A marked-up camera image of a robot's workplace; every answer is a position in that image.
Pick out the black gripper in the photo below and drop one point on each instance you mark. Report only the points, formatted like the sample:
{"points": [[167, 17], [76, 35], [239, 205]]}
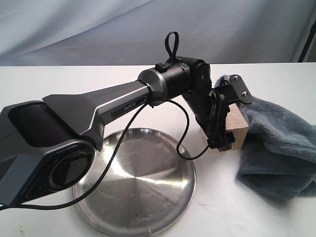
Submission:
{"points": [[217, 136]]}

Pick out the light wooden block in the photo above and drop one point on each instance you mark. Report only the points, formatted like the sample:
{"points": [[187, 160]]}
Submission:
{"points": [[232, 129]]}

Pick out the grey-blue fluffy towel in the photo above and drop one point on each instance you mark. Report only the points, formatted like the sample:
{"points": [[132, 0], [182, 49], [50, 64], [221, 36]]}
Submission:
{"points": [[279, 152]]}

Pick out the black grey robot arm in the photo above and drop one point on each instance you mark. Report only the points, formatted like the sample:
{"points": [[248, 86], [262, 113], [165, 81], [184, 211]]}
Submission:
{"points": [[49, 145]]}

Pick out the round stainless steel plate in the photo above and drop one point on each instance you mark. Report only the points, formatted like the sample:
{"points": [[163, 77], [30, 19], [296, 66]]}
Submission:
{"points": [[147, 188]]}

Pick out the black stand pole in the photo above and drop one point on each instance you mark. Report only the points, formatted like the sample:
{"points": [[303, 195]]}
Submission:
{"points": [[307, 52]]}

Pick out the grey fabric backdrop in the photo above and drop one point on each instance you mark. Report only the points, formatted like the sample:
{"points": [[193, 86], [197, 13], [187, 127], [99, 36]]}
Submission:
{"points": [[132, 32]]}

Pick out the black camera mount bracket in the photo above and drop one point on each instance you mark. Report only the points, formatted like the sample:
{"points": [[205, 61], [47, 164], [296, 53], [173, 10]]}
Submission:
{"points": [[237, 90]]}

